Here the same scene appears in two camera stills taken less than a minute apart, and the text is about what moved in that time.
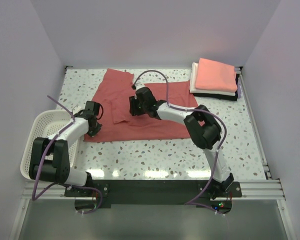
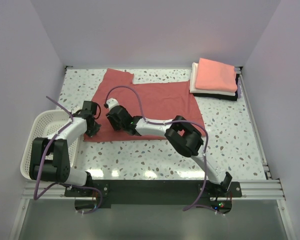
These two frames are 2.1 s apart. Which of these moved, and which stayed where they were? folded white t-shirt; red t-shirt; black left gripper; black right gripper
Moved: black right gripper
Stayed: black left gripper; folded white t-shirt; red t-shirt
